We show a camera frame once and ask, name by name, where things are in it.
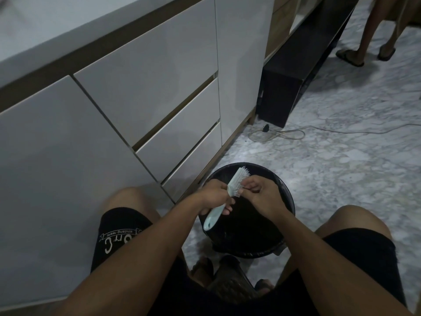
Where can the mint green hairbrush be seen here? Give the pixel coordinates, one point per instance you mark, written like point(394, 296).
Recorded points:
point(236, 180)

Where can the person's leg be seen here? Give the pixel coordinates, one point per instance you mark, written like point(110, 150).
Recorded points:
point(353, 218)
point(131, 199)

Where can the person's right leg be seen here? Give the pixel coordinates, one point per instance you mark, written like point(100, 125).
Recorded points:
point(353, 218)

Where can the person's left foot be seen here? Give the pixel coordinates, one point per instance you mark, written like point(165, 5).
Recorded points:
point(201, 271)

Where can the tall white drawer front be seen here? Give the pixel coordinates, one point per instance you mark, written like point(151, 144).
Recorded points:
point(148, 75)

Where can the white drawer cabinet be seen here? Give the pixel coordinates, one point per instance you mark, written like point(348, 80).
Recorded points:
point(49, 22)

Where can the black round trash bin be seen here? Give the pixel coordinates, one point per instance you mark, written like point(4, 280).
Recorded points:
point(243, 233)

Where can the person's foot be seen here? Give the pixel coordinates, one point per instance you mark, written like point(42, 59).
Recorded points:
point(264, 285)
point(201, 271)

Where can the narrow white cabinet door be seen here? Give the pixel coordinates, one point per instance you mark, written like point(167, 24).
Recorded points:
point(243, 62)

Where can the black low tv bench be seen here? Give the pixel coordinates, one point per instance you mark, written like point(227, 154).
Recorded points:
point(292, 72)

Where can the wide white cabinet door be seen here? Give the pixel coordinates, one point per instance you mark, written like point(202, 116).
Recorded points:
point(49, 180)

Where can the person's right forearm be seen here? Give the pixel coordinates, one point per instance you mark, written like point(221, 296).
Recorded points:
point(329, 273)

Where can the person's right foot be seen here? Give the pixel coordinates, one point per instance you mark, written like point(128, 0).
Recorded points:
point(264, 285)

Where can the person's black shorts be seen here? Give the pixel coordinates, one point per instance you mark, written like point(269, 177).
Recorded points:
point(115, 227)

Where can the person's left forearm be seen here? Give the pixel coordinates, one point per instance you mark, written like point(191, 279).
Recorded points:
point(138, 263)

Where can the brown sofa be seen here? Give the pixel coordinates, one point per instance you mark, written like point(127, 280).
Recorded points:
point(415, 9)

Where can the small black plug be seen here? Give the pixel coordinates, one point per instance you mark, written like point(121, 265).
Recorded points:
point(265, 128)

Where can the person's right hand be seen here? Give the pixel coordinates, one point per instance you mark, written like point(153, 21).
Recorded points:
point(266, 197)

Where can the person's left leg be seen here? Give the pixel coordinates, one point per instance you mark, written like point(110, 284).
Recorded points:
point(131, 199)

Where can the person's left hand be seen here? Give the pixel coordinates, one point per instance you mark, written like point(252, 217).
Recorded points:
point(215, 195)

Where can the dark lattice plastic lid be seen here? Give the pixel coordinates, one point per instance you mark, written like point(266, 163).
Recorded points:
point(230, 283)

